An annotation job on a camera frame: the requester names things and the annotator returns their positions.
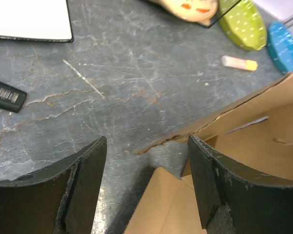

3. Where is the pink highlighter marker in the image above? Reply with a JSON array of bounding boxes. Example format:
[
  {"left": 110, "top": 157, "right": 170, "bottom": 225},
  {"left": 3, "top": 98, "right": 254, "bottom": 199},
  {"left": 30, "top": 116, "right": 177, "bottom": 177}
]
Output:
[{"left": 0, "top": 81, "right": 27, "bottom": 113}]

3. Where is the blue dotted plate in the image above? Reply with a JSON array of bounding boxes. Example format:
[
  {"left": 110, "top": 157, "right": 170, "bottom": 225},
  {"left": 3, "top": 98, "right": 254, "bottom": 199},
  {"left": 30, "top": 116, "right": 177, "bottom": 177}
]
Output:
[{"left": 267, "top": 21, "right": 293, "bottom": 74}]

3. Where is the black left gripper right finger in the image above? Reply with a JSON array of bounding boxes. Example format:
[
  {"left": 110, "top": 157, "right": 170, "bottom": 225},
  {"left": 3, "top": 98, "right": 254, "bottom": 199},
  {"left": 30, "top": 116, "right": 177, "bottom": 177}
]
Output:
[{"left": 187, "top": 135, "right": 293, "bottom": 234}]

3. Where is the white square plate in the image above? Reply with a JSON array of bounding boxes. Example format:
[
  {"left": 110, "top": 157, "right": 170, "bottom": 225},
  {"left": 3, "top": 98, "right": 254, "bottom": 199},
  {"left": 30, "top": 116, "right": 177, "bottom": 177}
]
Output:
[{"left": 0, "top": 0, "right": 74, "bottom": 42}]

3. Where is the beige leaf pattern plate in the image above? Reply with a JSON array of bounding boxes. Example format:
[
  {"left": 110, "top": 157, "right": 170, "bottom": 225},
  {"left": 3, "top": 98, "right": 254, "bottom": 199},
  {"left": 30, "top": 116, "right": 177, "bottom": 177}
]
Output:
[{"left": 150, "top": 0, "right": 219, "bottom": 26}]

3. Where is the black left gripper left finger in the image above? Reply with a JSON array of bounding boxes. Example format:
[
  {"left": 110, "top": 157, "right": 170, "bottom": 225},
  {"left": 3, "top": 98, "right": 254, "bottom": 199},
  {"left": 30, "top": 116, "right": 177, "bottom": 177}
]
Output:
[{"left": 0, "top": 136, "right": 107, "bottom": 234}]

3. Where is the orange pink eraser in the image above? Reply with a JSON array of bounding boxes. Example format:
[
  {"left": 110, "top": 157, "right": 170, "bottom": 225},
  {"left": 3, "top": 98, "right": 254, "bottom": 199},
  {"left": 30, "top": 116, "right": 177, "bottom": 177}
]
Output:
[{"left": 220, "top": 56, "right": 258, "bottom": 71}]

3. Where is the brown cardboard box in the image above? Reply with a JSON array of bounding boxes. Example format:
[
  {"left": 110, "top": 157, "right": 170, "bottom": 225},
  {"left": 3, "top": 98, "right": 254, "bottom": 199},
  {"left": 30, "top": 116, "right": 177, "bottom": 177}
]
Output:
[{"left": 125, "top": 72, "right": 293, "bottom": 234}]

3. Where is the green dotted plate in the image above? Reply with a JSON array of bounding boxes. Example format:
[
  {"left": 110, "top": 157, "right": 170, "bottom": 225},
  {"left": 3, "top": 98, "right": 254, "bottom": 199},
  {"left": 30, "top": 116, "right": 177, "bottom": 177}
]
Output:
[{"left": 219, "top": 0, "right": 267, "bottom": 51}]

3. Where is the black wire wooden shelf rack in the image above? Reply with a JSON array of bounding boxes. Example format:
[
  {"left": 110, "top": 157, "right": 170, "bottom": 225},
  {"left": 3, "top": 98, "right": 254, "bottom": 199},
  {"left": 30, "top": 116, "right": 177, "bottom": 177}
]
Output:
[{"left": 199, "top": 0, "right": 241, "bottom": 28}]

